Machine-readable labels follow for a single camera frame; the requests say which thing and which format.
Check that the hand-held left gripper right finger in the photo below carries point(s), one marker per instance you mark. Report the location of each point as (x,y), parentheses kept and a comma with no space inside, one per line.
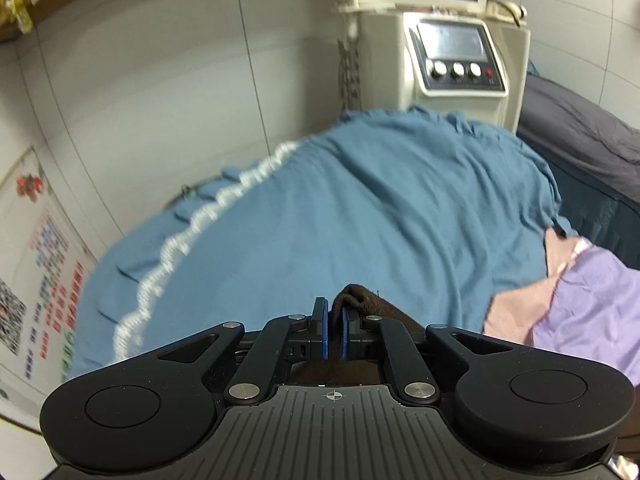
(345,332)

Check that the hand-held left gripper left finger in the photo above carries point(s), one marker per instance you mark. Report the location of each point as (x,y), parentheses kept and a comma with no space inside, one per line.
(324,330)

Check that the dark brown garment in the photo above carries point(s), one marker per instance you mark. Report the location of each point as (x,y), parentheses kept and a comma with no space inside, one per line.
(360,297)

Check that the blue bedcover with lace trim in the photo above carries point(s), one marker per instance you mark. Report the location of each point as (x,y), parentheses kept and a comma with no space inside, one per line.
(350,210)

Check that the purple floral bedsheet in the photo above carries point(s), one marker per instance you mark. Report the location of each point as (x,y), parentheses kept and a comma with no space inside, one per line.
(600,310)

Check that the white beauty machine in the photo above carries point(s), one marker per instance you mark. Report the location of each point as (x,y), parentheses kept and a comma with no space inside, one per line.
(395,60)

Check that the dark teal bedcover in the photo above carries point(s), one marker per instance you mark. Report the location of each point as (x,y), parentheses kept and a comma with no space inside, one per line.
(595,210)

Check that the grey bed sheet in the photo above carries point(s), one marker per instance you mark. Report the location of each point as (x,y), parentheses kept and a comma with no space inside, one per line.
(580,125)

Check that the white handpiece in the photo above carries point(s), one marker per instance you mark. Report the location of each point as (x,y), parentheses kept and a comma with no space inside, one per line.
(507,10)

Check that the yellow packet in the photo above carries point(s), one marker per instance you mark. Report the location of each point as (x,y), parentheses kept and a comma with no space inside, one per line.
(15,10)

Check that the wall poster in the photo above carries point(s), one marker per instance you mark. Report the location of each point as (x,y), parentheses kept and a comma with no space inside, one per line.
(45,280)

